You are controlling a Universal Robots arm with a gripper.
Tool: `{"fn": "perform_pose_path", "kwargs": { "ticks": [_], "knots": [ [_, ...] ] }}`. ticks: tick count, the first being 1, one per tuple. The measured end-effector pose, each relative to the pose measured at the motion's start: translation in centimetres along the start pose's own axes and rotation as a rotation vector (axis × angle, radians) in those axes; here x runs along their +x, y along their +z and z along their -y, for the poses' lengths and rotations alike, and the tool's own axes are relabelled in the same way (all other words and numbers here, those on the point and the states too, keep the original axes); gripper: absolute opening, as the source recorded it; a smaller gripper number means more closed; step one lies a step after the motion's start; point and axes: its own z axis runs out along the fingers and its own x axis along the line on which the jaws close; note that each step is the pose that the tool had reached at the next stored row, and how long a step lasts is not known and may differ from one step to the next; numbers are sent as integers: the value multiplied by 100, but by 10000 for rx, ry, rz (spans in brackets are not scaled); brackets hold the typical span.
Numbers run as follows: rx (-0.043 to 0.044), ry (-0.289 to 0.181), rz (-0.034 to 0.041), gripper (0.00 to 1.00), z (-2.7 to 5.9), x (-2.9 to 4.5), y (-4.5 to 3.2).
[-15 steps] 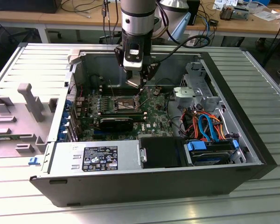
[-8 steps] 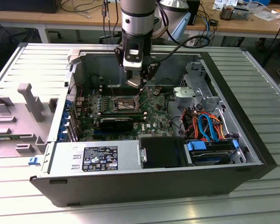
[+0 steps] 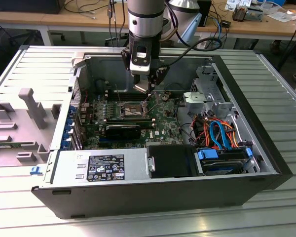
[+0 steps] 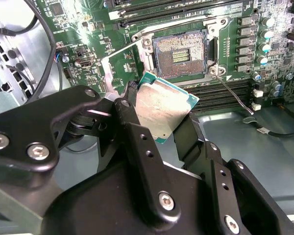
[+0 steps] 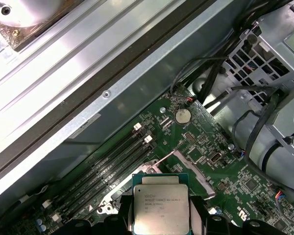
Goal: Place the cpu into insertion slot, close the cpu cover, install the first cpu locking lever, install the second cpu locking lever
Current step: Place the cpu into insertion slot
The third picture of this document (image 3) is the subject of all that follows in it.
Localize CPU socket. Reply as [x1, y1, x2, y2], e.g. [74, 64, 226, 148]
[118, 99, 150, 119]

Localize small blue clip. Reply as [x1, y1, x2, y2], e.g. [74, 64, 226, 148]
[29, 165, 43, 176]

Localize silver camera with black bracket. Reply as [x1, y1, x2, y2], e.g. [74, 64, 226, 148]
[120, 45, 151, 75]

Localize silver power supply unit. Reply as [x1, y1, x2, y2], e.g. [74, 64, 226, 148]
[50, 148, 150, 185]

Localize blue wire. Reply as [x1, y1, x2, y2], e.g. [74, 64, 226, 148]
[209, 119, 234, 152]

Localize grey parts rack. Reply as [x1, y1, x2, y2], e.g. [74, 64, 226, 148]
[0, 87, 63, 169]

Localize orange wire bundle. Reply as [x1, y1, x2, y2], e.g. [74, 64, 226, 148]
[191, 115, 238, 149]

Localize black graphics card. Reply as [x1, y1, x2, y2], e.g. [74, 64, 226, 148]
[104, 123, 142, 140]

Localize black upright box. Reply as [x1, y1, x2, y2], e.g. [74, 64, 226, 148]
[198, 0, 212, 27]

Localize wooden desk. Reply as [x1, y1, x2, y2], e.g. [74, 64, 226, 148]
[0, 0, 296, 47]

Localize green motherboard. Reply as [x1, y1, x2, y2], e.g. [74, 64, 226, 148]
[80, 86, 188, 150]

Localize black computer tower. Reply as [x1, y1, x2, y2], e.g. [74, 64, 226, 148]
[0, 0, 65, 15]

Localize metal CPU cooler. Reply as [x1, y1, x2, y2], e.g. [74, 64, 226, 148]
[231, 5, 249, 22]

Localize black and silver PC case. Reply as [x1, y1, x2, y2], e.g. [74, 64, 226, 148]
[31, 45, 294, 220]

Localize hard disk in blue carrier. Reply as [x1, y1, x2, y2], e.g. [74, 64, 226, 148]
[197, 147, 253, 176]

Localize black camera cable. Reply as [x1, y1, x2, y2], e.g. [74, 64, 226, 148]
[160, 0, 224, 72]

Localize white paper sheets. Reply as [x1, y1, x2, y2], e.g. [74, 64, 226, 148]
[267, 9, 296, 23]

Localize silver drive cage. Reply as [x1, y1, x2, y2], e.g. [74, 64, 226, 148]
[191, 64, 235, 118]

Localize black RAM stick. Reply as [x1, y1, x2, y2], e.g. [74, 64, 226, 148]
[105, 116, 155, 128]

